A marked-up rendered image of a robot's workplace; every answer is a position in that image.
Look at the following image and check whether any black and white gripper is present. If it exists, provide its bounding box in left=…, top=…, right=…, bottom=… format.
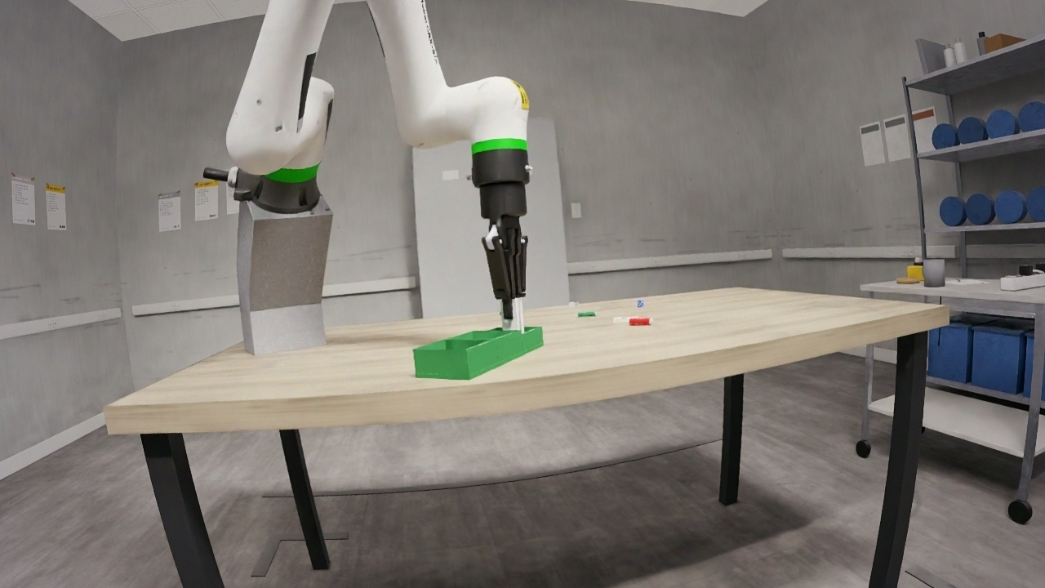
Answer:
left=479, top=184, right=528, bottom=333

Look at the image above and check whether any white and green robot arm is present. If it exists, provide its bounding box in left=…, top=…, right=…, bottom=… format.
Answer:
left=203, top=0, right=532, bottom=214

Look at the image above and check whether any green rack of labelled bins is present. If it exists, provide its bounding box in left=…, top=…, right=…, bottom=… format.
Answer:
left=413, top=327, right=544, bottom=381

